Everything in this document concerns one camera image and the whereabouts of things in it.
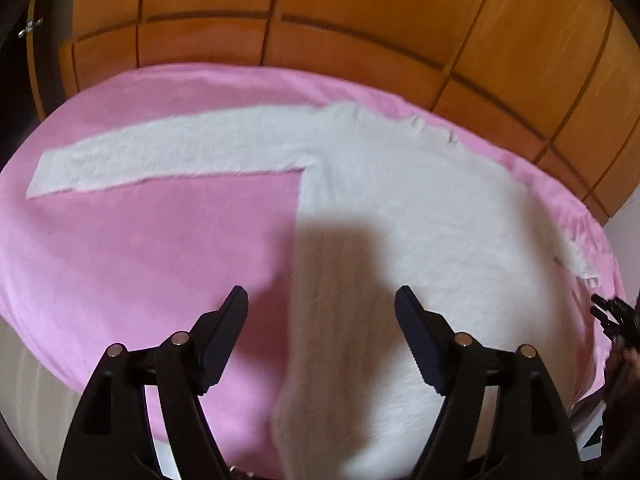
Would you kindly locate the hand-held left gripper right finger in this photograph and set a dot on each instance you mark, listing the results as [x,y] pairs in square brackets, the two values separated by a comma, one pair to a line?
[415,330]

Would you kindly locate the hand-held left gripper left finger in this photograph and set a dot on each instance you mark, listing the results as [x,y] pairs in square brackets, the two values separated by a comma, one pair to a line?
[227,327]

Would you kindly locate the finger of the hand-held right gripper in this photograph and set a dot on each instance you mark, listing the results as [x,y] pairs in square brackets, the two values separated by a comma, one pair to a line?
[612,312]

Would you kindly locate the white knit sweater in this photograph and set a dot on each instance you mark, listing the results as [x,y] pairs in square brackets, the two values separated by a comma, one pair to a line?
[400,200]

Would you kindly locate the pink blanket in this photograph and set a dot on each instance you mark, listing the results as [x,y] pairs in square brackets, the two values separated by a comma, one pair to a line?
[150,250]

